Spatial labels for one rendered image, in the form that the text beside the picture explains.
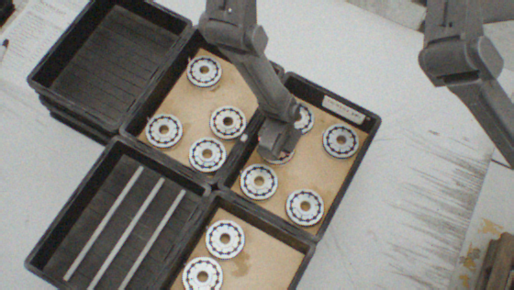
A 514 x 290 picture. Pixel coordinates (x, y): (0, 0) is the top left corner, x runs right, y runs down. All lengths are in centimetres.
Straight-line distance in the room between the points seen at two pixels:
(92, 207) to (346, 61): 93
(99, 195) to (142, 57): 44
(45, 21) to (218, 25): 113
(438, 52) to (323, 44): 104
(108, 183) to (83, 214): 10
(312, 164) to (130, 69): 60
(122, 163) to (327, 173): 57
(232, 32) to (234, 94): 71
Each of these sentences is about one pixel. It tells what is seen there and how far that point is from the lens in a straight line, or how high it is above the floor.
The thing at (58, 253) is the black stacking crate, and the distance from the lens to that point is 158.
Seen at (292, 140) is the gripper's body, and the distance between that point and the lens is 148.
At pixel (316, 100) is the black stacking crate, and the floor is 87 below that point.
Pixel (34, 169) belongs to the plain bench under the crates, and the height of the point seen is 70.
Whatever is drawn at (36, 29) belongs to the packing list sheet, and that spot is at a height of 70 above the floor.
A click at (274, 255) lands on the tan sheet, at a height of 83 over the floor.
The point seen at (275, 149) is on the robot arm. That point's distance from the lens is 135.
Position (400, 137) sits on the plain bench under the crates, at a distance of 184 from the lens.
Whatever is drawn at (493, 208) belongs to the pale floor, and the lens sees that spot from 267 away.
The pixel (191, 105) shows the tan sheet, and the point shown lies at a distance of 166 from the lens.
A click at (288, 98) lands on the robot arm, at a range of 129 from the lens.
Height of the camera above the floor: 232
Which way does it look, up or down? 68 degrees down
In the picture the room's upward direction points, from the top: 8 degrees clockwise
